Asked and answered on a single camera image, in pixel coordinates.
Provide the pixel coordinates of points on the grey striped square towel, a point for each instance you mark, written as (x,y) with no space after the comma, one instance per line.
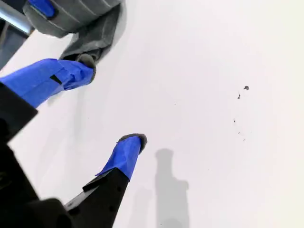
(71,19)

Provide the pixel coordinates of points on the shiny steel bar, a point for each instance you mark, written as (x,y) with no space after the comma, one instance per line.
(14,20)

